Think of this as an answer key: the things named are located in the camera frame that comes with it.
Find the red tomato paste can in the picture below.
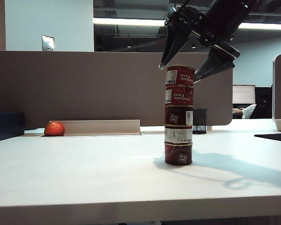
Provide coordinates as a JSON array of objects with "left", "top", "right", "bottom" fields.
[
  {"left": 165, "top": 65, "right": 196, "bottom": 86},
  {"left": 164, "top": 125, "right": 193, "bottom": 144},
  {"left": 164, "top": 142, "right": 193, "bottom": 166},
  {"left": 164, "top": 105, "right": 194, "bottom": 128},
  {"left": 164, "top": 84, "right": 194, "bottom": 107}
]

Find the metal wall switch plate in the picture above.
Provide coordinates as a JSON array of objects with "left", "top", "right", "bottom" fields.
[{"left": 41, "top": 35, "right": 55, "bottom": 52}]

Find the dark blue box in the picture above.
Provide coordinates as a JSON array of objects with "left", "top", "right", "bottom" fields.
[{"left": 0, "top": 112, "right": 26, "bottom": 143}]

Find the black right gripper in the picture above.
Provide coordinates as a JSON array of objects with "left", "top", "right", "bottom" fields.
[{"left": 158, "top": 0, "right": 249, "bottom": 82}]

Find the black desk mat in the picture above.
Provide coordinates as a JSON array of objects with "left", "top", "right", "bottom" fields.
[{"left": 253, "top": 133, "right": 281, "bottom": 143}]

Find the person in white shirt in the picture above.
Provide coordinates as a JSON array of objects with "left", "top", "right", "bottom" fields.
[{"left": 232, "top": 104, "right": 257, "bottom": 120}]

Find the black mesh pen holder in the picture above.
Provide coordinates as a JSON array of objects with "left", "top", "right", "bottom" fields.
[{"left": 192, "top": 108, "right": 208, "bottom": 135}]

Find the white computer monitor screen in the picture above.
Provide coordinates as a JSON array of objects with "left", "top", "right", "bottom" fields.
[{"left": 232, "top": 84, "right": 256, "bottom": 104}]

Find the long ceiling light strip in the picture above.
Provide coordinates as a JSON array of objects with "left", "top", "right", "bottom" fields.
[{"left": 93, "top": 17, "right": 281, "bottom": 30}]

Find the wide brown desk divider panel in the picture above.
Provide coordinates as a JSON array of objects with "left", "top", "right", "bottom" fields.
[{"left": 0, "top": 51, "right": 233, "bottom": 129}]

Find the beige cable tray flap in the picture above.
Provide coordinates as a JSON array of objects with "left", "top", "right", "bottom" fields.
[{"left": 48, "top": 120, "right": 141, "bottom": 137}]

